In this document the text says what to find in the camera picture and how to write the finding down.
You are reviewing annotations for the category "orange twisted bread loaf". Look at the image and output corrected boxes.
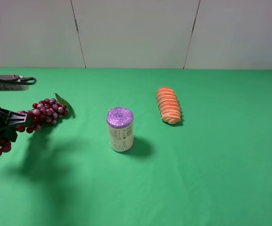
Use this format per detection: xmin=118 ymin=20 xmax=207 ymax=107
xmin=157 ymin=87 xmax=181 ymax=124

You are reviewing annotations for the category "red plastic grape bunch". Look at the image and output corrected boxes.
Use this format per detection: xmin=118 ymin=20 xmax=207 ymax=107
xmin=0 ymin=93 xmax=75 ymax=156

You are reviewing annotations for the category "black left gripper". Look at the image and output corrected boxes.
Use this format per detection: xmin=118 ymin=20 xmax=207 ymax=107
xmin=0 ymin=107 xmax=30 ymax=142

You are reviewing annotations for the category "purple trash bag roll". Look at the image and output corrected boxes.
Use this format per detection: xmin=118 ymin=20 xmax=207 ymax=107
xmin=106 ymin=107 xmax=134 ymax=153

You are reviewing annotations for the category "black left camera cable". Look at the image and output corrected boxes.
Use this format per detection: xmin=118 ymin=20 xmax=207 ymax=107
xmin=0 ymin=75 xmax=37 ymax=88

